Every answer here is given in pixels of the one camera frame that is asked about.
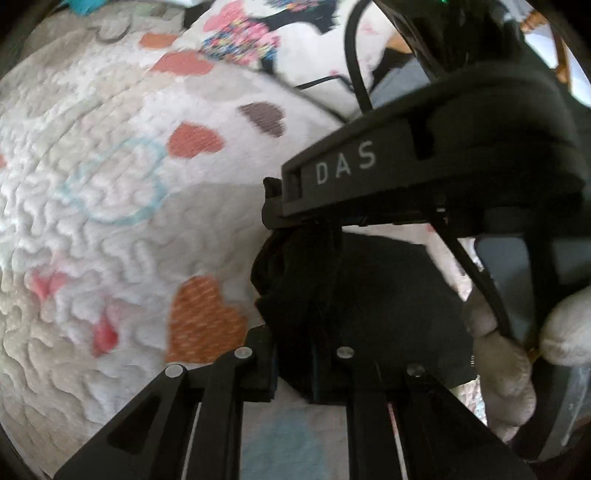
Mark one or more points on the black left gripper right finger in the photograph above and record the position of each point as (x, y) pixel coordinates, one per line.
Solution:
(404, 424)

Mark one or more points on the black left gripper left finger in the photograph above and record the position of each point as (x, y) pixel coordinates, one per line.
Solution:
(186, 423)

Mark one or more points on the white gloved right hand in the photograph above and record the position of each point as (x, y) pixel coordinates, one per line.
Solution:
(504, 366)

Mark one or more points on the heart patterned quilt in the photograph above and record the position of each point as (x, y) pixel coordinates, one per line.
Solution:
(131, 189)

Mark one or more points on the silhouette print cushion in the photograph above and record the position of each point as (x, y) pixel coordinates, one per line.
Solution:
(301, 43)

